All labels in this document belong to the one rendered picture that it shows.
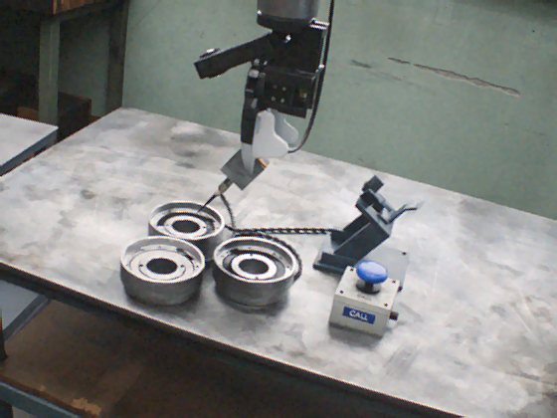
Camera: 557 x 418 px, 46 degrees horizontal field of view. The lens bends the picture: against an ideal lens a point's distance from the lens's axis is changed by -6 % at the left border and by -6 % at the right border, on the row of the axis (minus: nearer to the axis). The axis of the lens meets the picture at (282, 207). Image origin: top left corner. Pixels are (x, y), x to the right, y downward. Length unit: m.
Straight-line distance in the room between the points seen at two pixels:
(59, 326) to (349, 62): 1.57
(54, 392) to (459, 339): 0.60
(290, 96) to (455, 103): 1.62
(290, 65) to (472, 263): 0.43
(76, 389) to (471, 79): 1.74
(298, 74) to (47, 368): 0.61
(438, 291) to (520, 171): 1.55
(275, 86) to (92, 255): 0.33
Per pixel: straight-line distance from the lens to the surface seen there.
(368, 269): 0.84
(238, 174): 0.92
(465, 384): 0.83
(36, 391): 1.10
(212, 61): 0.88
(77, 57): 2.91
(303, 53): 0.84
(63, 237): 0.98
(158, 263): 0.89
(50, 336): 1.19
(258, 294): 0.85
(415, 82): 2.42
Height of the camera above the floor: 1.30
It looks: 27 degrees down
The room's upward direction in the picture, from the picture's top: 9 degrees clockwise
